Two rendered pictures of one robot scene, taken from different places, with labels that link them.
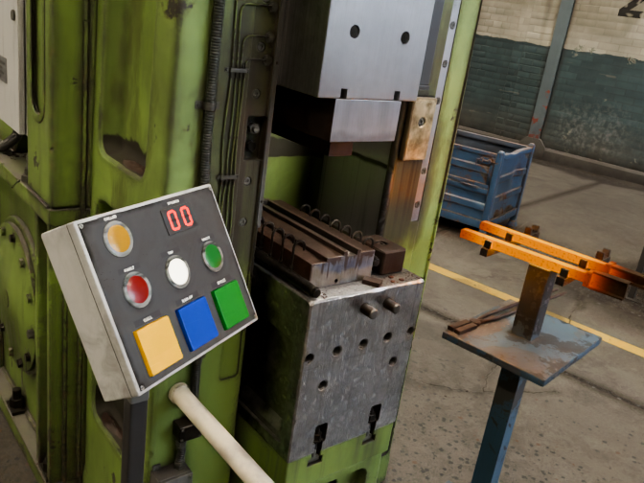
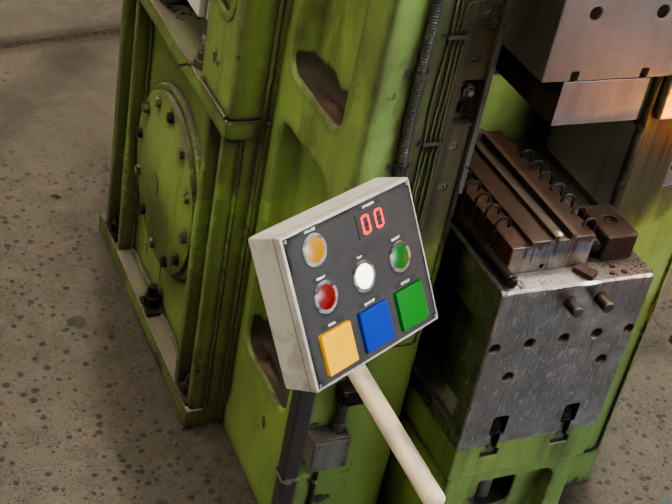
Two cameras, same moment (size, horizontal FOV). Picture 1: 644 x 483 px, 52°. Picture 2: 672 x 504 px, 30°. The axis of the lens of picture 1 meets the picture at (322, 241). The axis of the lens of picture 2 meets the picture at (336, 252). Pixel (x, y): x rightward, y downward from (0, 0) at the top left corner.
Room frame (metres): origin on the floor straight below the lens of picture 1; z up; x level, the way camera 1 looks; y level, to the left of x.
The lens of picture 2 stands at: (-0.73, -0.06, 2.38)
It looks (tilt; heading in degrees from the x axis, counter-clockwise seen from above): 35 degrees down; 11
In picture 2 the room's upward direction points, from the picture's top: 12 degrees clockwise
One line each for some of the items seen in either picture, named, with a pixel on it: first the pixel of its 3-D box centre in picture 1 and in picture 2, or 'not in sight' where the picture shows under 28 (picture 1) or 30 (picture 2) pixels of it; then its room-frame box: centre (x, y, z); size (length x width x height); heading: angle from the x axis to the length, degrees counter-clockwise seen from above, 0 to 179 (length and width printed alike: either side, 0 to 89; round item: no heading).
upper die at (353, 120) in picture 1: (310, 103); (545, 49); (1.65, 0.08, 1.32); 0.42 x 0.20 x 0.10; 41
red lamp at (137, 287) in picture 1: (137, 289); (326, 296); (0.93, 0.28, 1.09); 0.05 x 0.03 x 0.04; 131
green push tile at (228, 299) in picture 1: (228, 305); (409, 305); (1.10, 0.15, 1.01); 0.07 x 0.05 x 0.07; 156
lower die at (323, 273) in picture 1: (292, 238); (503, 196); (1.65, 0.08, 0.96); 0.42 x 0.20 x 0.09; 41
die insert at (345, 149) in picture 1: (305, 129); not in sight; (1.69, 0.09, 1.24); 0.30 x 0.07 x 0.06; 41
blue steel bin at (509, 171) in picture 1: (444, 173); not in sight; (5.48, -0.94, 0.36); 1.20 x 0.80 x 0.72; 57
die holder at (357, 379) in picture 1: (294, 321); (493, 286); (1.69, 0.04, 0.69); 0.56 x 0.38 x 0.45; 41
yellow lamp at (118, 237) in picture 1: (118, 239); (314, 249); (0.95, 0.31, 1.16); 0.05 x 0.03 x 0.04; 131
